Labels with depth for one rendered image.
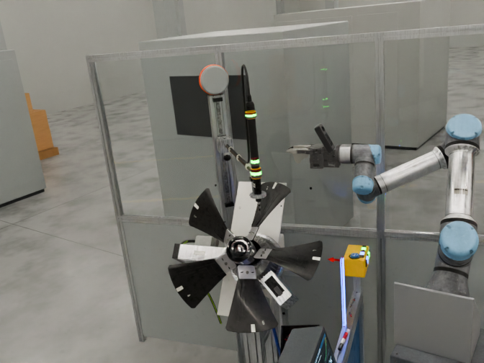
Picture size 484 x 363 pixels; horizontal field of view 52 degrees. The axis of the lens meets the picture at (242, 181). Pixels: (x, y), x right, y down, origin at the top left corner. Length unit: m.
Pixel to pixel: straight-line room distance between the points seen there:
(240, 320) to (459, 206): 0.98
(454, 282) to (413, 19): 6.16
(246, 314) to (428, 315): 0.75
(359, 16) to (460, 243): 6.48
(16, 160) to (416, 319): 6.49
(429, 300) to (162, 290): 2.13
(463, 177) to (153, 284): 2.32
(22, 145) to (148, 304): 4.48
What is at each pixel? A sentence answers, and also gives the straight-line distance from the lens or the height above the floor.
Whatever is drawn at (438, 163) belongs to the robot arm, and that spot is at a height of 1.58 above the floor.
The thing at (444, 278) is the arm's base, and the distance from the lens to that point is 1.89.
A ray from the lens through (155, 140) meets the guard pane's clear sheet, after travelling 3.13.
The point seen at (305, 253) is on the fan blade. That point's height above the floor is 1.19.
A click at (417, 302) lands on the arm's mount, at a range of 1.88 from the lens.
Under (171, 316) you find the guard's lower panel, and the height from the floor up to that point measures 0.25.
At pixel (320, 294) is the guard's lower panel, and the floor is 0.56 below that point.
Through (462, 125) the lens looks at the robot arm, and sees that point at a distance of 1.96.
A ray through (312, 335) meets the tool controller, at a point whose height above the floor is 1.25.
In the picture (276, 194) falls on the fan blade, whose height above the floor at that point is 1.41.
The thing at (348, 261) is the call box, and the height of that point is 1.06.
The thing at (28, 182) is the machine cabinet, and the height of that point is 0.22.
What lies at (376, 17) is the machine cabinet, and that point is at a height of 1.97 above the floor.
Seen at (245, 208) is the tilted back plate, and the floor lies 1.25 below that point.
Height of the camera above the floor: 2.19
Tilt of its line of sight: 18 degrees down
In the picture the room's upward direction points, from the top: 6 degrees counter-clockwise
